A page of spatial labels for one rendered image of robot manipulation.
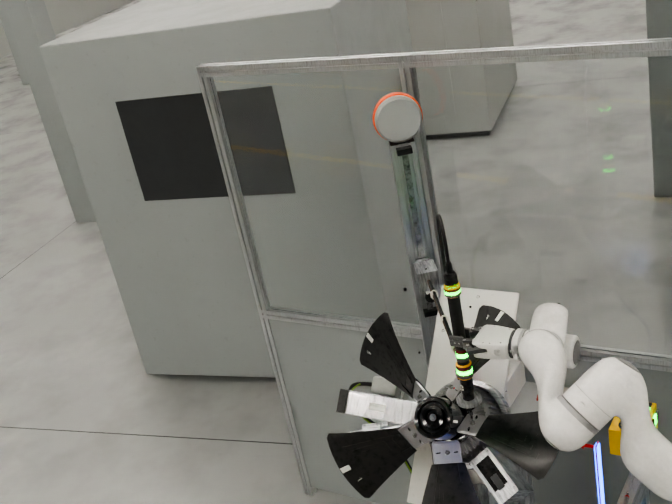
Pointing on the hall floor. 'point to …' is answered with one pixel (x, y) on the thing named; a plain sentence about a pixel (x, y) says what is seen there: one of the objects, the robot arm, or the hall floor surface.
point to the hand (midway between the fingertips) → (460, 336)
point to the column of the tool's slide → (414, 232)
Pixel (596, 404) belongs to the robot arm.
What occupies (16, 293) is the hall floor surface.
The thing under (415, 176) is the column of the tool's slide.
